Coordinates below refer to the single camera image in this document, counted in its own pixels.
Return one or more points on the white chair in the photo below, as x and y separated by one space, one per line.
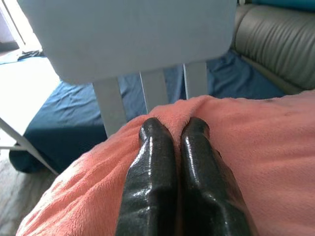
137 39

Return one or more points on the dark blue sheet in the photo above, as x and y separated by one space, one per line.
66 115

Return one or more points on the grey leather sofa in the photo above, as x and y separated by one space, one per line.
275 41

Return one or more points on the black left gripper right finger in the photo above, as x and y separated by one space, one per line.
204 177

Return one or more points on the white metal frame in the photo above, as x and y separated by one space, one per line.
22 142

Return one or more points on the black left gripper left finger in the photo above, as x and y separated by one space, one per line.
151 177

